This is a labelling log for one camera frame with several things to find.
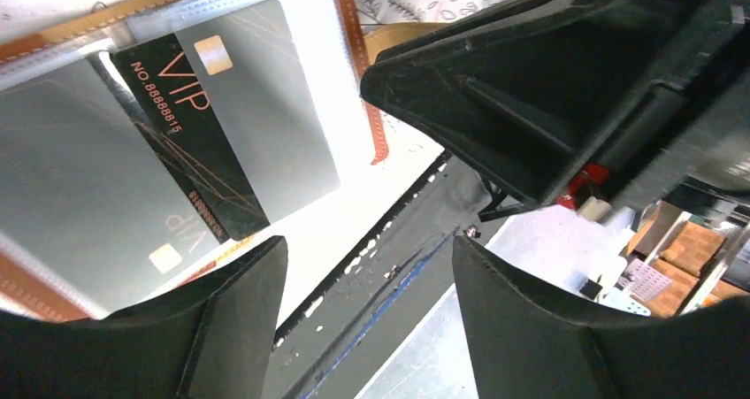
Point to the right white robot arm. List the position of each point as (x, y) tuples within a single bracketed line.
[(577, 237)]

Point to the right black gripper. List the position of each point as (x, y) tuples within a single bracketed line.
[(674, 133)]

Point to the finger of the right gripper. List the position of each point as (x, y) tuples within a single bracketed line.
[(530, 92)]

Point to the brown leather card holder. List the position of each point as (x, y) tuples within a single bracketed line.
[(377, 158)]

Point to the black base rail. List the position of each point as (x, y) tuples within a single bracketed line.
[(332, 344)]

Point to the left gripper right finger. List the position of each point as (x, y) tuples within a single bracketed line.
[(530, 339)]

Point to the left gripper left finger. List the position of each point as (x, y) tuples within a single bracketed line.
[(209, 338)]

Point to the cardboard boxes in background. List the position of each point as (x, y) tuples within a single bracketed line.
[(705, 259)]

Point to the black VIP card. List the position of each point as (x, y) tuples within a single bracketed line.
[(229, 100), (85, 196)]

